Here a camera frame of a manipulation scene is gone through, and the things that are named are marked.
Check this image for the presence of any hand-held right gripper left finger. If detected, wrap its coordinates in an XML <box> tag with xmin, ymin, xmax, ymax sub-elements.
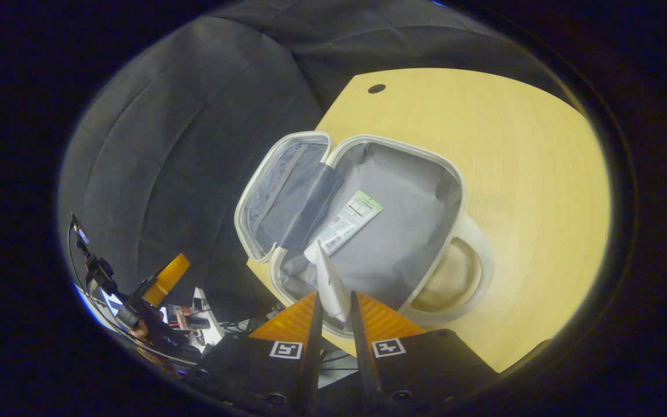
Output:
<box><xmin>189</xmin><ymin>291</ymin><xmax>324</xmax><ymax>417</ymax></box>

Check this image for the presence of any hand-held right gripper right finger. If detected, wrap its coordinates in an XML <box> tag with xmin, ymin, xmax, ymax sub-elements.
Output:
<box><xmin>349</xmin><ymin>290</ymin><xmax>500</xmax><ymax>417</ymax></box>

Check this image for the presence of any white skin care tube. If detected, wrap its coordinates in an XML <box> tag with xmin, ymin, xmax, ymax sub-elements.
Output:
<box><xmin>315</xmin><ymin>240</ymin><xmax>353</xmax><ymax>323</ymax></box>

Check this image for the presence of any white suitcase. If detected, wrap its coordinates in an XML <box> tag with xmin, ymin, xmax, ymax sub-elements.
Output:
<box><xmin>234</xmin><ymin>130</ymin><xmax>495</xmax><ymax>339</ymax></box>

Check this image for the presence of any green labelled skin care tube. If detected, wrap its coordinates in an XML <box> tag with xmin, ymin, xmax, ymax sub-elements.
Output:
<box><xmin>303</xmin><ymin>189</ymin><xmax>384</xmax><ymax>265</ymax></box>

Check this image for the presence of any distant cluttered desk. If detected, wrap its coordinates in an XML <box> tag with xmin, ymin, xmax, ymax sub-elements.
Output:
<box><xmin>163</xmin><ymin>287</ymin><xmax>224</xmax><ymax>348</ymax></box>

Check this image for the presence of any black backdrop cloth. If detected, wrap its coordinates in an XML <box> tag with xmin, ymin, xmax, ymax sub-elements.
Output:
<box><xmin>57</xmin><ymin>0</ymin><xmax>566</xmax><ymax>325</ymax></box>

